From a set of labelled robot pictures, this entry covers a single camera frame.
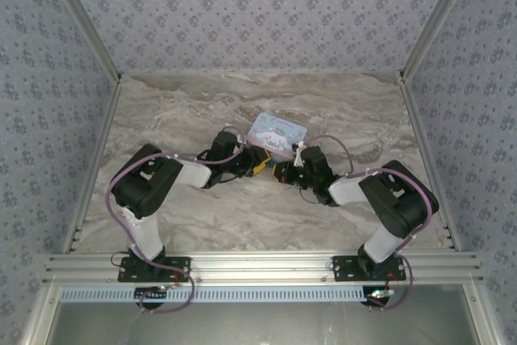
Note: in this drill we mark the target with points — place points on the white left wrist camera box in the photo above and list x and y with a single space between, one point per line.
241 142

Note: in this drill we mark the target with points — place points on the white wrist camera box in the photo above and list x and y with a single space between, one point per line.
299 153
241 142

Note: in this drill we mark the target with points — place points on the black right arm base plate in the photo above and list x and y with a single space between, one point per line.
347 268

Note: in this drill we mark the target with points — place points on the small blue padlock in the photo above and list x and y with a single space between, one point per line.
271 165

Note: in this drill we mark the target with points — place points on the aluminium cross rail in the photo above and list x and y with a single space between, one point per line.
258 266

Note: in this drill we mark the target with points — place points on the black controller board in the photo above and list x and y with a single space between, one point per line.
150 293
379 294

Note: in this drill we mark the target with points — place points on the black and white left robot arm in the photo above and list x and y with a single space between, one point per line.
141 183

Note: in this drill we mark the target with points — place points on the aluminium table side rail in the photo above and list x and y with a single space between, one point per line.
420 139
103 139

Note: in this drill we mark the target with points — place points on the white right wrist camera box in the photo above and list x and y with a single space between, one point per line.
299 153

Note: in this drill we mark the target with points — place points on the aluminium corner frame post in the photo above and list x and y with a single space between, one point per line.
440 18
85 22

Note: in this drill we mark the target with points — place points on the aluminium lower frame leg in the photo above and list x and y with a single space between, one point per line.
38 316
484 316

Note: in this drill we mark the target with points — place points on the blue cartoon tin box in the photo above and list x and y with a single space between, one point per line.
278 131

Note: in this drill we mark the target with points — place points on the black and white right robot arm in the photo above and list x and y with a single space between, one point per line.
400 195

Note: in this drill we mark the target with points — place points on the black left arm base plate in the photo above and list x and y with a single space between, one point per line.
177 270

